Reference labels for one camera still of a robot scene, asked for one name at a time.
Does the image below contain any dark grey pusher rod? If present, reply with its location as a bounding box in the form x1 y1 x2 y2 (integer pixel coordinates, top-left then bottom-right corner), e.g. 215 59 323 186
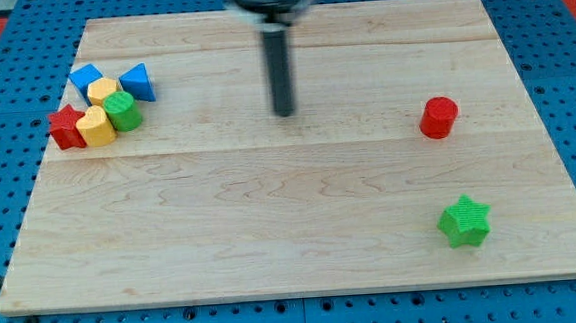
261 30 296 118

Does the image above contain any red cylinder block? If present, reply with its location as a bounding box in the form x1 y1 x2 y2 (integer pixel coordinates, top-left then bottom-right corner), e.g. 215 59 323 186
419 96 459 140

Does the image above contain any blue triangle block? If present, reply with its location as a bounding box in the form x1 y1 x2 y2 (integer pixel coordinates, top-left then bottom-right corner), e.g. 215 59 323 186
119 63 156 102

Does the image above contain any light wooden board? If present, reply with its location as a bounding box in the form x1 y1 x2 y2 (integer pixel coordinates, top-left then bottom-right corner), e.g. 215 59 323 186
0 0 576 317

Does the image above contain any green cylinder block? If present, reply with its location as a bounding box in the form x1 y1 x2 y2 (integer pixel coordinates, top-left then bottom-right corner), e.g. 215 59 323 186
103 91 143 132

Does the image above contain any yellow hexagon block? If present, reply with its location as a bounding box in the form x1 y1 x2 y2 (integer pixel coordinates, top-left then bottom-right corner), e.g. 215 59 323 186
86 77 120 106

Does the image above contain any yellow heart block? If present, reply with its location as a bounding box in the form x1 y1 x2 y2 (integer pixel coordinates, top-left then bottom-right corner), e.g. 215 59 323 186
75 105 117 147

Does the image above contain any blue cube block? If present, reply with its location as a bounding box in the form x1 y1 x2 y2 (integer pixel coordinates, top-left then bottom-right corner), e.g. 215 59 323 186
68 63 103 105

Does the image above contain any red star block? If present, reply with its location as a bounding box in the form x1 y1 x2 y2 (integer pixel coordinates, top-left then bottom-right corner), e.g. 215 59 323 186
48 105 87 150

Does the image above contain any green star block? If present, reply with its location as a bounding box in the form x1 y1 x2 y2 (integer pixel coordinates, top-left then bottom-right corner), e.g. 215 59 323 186
437 194 491 249

